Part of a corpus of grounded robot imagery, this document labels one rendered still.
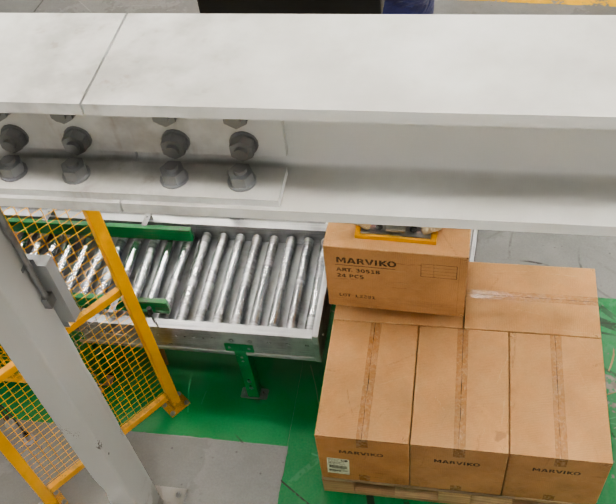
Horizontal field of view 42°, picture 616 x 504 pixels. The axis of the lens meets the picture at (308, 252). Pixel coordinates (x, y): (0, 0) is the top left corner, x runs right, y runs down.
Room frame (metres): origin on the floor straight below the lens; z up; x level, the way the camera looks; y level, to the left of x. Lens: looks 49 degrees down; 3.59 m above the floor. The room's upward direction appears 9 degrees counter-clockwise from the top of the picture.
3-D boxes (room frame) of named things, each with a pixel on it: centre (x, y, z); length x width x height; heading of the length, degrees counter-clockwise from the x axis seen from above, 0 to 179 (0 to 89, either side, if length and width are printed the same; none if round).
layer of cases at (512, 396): (1.95, -0.62, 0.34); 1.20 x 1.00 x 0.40; 75
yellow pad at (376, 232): (2.21, -0.38, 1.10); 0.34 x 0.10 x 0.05; 73
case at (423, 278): (2.29, -0.41, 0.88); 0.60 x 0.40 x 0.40; 73
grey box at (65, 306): (1.73, 0.89, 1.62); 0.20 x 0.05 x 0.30; 75
